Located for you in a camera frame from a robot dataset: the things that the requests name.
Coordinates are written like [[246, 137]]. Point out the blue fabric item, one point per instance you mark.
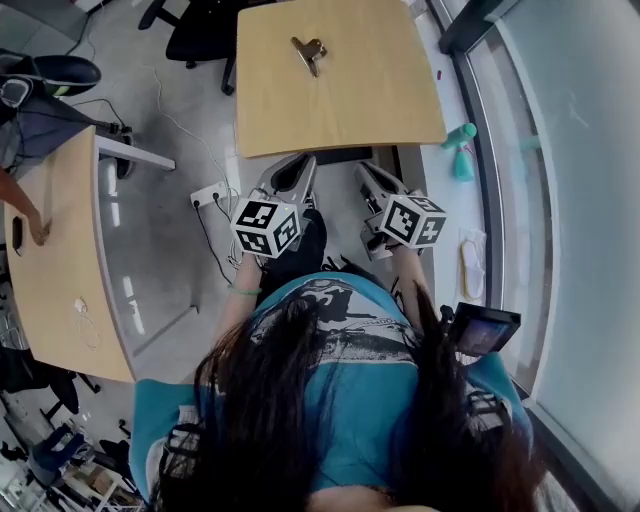
[[55, 450]]

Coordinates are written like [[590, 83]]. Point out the black trousers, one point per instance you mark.
[[300, 255]]

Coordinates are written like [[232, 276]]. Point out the teal printed shirt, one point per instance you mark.
[[360, 400]]

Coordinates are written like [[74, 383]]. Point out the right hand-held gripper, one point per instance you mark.
[[410, 220]]

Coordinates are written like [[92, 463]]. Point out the brass binder clip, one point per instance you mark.
[[306, 50]]

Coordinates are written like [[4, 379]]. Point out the another person's forearm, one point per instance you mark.
[[15, 192]]

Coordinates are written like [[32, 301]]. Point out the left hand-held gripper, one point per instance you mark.
[[270, 225]]

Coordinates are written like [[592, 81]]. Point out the person's left forearm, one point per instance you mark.
[[240, 305]]

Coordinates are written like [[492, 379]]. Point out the white power strip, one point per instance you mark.
[[207, 196]]

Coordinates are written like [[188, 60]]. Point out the white storage shelf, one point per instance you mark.
[[40, 487]]

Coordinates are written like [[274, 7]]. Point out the wooden desk with white frame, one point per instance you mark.
[[60, 280]]

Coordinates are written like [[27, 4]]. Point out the bagged white slippers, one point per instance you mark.
[[472, 265]]

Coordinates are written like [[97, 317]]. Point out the person's right forearm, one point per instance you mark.
[[412, 280]]

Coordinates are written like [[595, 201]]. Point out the dark window frame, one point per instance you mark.
[[487, 165]]

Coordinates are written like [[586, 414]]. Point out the black office chair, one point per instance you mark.
[[200, 35]]

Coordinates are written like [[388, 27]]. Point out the black screen device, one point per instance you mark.
[[480, 332]]

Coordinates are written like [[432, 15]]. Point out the black swivel chair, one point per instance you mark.
[[30, 370]]

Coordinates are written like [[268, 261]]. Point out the black table base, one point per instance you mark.
[[345, 155]]

